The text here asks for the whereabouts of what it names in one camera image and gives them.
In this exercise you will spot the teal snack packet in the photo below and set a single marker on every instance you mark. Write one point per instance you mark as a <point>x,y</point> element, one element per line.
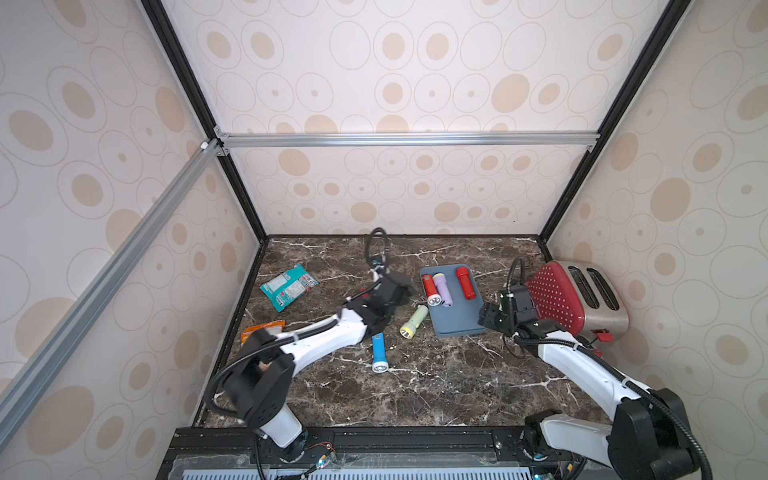
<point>288,286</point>

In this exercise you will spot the silver aluminium rail left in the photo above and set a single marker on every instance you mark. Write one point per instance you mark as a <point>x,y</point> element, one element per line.
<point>43,367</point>

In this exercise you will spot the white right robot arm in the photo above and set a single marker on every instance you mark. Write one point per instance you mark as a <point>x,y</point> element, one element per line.
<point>649,436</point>

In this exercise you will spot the blue plastic storage box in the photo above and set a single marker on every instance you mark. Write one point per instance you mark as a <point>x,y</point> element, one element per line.
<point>462,318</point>

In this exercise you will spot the silver aluminium rail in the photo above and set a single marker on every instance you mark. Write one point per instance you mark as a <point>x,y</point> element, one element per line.
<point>43,367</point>
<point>427,139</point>

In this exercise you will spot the silver aluminium rail back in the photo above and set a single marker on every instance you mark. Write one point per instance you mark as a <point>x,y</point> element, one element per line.
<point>427,139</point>

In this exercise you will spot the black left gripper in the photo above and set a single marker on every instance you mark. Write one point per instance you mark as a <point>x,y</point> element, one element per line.
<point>403,297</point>

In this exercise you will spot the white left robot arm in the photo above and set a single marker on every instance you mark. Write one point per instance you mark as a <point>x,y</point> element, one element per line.
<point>254,387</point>

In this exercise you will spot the red flashlight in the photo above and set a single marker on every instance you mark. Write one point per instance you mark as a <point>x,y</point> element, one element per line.
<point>432,294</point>
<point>465,282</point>

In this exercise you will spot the black frame post left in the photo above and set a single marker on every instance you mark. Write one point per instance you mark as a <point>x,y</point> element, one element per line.
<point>161,24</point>

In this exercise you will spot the light green flashlight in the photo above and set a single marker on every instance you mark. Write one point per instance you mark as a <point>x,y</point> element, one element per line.
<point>410,327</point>

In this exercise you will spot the black frame post right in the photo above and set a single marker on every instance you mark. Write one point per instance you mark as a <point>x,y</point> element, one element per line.
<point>652,49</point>

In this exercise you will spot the orange snack packet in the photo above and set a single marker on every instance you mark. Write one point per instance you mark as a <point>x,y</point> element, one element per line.
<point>271,328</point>

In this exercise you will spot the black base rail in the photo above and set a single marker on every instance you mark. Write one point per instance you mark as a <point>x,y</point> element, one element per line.
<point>366,453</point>

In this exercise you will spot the blue flashlight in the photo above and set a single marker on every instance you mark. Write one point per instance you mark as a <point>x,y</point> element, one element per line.
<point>380,363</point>

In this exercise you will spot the black frame post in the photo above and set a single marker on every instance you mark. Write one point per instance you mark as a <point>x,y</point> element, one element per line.
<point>652,49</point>
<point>161,24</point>

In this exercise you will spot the red polka dot toaster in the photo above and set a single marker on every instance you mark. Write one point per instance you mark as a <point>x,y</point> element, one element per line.
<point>581,298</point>

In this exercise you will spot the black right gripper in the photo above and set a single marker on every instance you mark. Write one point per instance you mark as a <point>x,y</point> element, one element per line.
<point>491,315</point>

